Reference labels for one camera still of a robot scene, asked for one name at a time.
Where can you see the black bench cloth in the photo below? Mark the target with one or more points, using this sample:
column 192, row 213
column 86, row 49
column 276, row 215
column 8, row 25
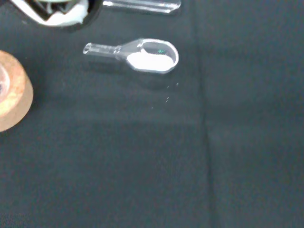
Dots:
column 152, row 154

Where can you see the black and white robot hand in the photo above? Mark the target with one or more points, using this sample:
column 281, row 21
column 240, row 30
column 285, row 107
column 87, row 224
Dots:
column 59, row 16

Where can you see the clear test tube rack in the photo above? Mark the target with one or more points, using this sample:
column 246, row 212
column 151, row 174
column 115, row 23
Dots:
column 142, row 6

